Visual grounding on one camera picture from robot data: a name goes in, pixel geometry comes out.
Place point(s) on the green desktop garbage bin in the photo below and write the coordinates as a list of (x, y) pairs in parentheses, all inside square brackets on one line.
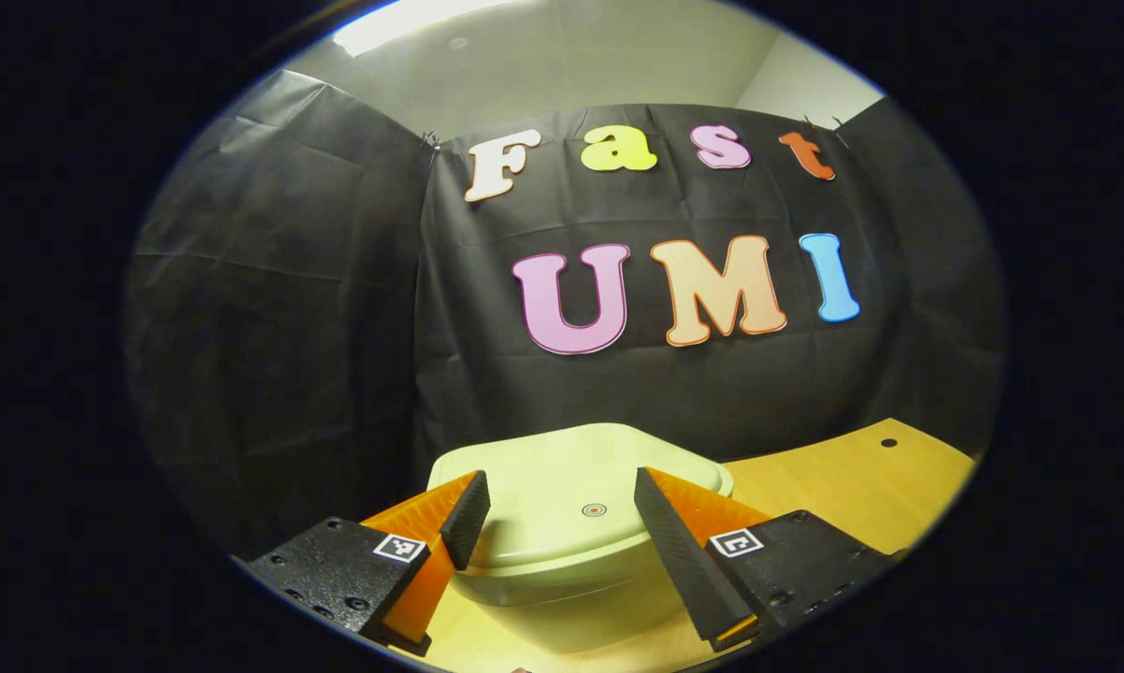
[(562, 505)]

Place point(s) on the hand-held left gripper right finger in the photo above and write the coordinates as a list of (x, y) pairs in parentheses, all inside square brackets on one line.
[(684, 561)]

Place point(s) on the wooden desktop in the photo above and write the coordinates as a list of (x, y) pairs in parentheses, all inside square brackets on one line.
[(842, 486)]

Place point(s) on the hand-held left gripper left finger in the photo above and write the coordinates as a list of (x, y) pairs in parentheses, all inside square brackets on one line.
[(466, 523)]

